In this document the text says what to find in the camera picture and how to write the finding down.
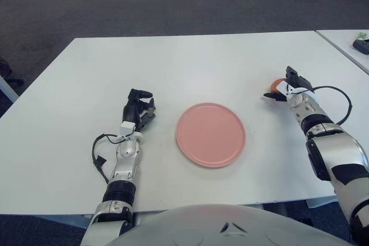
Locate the silver robot torso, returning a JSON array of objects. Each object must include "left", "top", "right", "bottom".
[{"left": 112, "top": 203, "right": 356, "bottom": 246}]

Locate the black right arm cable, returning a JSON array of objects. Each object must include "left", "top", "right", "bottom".
[{"left": 293, "top": 85, "right": 353, "bottom": 126}]

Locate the pink round plate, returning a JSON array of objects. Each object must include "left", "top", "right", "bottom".
[{"left": 175, "top": 102, "right": 247, "bottom": 169}]

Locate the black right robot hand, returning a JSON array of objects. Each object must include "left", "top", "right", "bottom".
[{"left": 262, "top": 66, "right": 314, "bottom": 103}]

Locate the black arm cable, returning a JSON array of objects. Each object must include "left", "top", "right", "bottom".
[
  {"left": 91, "top": 133, "right": 128, "bottom": 185},
  {"left": 293, "top": 85, "right": 353, "bottom": 126}
]

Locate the white furniture leg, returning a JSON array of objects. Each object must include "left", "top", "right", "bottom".
[{"left": 0, "top": 74, "right": 20, "bottom": 104}]

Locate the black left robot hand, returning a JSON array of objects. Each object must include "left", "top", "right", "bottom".
[{"left": 122, "top": 88, "right": 157, "bottom": 130}]

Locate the grey handheld controller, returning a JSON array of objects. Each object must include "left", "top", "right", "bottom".
[{"left": 352, "top": 39, "right": 369, "bottom": 55}]

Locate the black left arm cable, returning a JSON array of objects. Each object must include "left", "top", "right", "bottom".
[{"left": 91, "top": 133, "right": 128, "bottom": 185}]

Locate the white table frame beam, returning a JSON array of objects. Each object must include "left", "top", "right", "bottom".
[{"left": 306, "top": 195, "right": 338, "bottom": 209}]

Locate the red yellow apple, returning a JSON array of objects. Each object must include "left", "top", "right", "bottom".
[{"left": 269, "top": 78, "right": 288, "bottom": 93}]

